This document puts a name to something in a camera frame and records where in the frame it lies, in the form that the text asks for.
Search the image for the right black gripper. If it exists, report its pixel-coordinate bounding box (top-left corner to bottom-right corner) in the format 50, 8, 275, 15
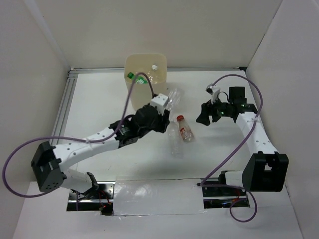
196, 94, 233, 126

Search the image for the red cap labelled bottle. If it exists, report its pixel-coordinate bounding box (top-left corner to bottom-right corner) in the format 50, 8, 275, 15
176, 115, 194, 142

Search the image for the clear bottle white cap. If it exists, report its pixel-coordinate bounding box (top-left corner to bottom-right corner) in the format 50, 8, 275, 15
167, 121, 183, 159

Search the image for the clear bottle blue cap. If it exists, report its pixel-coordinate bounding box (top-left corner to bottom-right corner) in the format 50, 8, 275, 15
166, 88, 184, 112

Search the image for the green plastic bottle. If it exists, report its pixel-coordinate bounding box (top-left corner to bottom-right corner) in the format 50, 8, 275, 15
127, 72, 148, 84

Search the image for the clear crushed bottle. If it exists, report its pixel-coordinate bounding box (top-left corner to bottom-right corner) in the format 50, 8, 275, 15
147, 64, 164, 84

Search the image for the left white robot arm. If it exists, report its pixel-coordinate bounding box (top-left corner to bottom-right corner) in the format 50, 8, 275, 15
31, 104, 169, 199

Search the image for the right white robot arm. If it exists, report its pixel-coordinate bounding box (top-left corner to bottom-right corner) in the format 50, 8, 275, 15
196, 85, 289, 195

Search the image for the beige plastic bin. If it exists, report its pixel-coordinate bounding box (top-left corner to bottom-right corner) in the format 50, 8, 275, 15
124, 53, 168, 110

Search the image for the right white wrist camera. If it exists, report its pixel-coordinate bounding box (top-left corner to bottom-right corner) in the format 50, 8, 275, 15
206, 84, 220, 104

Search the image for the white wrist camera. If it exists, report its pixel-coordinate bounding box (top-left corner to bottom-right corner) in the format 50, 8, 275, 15
206, 84, 220, 104
150, 94, 169, 115

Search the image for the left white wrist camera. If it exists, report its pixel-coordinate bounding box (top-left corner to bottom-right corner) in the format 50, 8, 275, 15
150, 94, 169, 115

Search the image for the aluminium frame rail back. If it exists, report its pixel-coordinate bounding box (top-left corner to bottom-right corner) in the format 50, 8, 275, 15
69, 67, 248, 75

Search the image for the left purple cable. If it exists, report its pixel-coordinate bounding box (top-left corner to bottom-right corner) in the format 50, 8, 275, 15
1, 72, 157, 217

